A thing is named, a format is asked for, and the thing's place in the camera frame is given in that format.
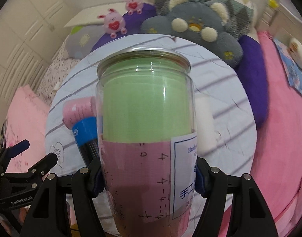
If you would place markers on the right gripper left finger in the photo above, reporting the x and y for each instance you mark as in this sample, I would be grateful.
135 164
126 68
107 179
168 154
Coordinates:
48 215

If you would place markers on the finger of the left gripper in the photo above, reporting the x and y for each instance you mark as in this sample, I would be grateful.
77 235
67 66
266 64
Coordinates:
6 154
42 164

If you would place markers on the clear jar green pink label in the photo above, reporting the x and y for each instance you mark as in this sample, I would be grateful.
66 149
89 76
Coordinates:
147 140

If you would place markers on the pink paper cup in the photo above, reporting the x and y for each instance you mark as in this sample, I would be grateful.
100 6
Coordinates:
76 110

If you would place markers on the white paper cup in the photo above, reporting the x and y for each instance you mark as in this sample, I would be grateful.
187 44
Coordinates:
205 125

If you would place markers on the pink blanket left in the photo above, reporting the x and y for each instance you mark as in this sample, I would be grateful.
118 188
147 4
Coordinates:
26 120

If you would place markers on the pink bed sheet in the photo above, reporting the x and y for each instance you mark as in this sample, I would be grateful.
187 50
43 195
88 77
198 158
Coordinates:
277 161

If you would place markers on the blue black CoolTowel can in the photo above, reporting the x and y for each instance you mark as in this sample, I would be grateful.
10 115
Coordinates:
86 138

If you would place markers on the heart pattern bed sheet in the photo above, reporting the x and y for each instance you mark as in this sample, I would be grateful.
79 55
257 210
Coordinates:
56 73

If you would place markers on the cream wardrobe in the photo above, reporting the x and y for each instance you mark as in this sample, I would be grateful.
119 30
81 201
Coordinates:
31 32

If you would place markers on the grey flower pillow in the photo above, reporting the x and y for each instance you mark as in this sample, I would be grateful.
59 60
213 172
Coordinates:
82 39

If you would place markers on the blue cartoon pillow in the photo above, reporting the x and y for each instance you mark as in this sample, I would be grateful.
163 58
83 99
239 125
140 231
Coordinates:
293 72

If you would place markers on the purple cushion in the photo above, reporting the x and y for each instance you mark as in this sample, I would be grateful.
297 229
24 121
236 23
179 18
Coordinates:
250 71

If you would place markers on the white nightstand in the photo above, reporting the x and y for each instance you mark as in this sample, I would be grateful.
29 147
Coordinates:
90 16

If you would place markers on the pink pig plush left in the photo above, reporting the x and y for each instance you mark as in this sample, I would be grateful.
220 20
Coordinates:
113 23

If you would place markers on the pink pig plush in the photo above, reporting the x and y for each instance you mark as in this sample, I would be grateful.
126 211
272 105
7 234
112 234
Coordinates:
134 6
113 23

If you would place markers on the white dog plush toy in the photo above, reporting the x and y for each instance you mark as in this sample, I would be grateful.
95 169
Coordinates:
295 50

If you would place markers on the pink pig plush right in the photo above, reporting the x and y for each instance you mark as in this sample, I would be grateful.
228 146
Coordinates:
134 6

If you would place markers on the grey bear plush cushion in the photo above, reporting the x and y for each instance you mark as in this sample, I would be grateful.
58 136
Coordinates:
201 23

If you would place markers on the cream wooden bed headboard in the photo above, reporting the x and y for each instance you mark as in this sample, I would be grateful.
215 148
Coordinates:
280 22

